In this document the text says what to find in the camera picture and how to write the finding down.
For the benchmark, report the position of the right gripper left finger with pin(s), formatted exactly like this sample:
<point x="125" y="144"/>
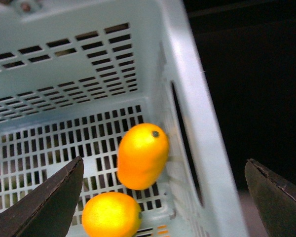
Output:
<point x="48" y="210"/>

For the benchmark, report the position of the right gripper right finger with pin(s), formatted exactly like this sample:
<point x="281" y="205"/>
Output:
<point x="274" y="197"/>

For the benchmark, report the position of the yellow lemon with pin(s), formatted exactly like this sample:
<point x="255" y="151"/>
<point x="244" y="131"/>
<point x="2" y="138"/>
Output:
<point x="111" y="214"/>

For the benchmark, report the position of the yellow mango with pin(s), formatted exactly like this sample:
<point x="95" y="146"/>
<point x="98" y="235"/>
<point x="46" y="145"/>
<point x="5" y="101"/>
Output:
<point x="142" y="155"/>

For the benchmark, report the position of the light blue plastic basket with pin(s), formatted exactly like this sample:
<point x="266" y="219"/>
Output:
<point x="76" y="75"/>

